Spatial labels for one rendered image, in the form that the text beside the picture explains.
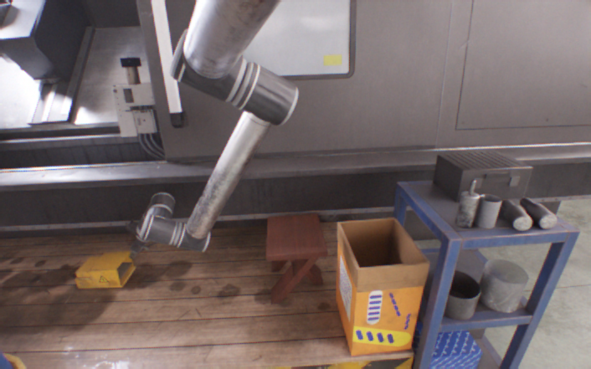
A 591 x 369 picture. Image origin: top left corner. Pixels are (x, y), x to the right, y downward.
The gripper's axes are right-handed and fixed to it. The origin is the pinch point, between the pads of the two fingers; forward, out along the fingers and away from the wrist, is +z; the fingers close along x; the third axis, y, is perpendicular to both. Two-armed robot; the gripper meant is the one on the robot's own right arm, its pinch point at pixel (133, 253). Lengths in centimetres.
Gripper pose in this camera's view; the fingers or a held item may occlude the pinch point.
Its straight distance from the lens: 170.6
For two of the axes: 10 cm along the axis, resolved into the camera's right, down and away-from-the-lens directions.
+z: -5.9, 7.5, 3.1
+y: 8.1, 5.3, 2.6
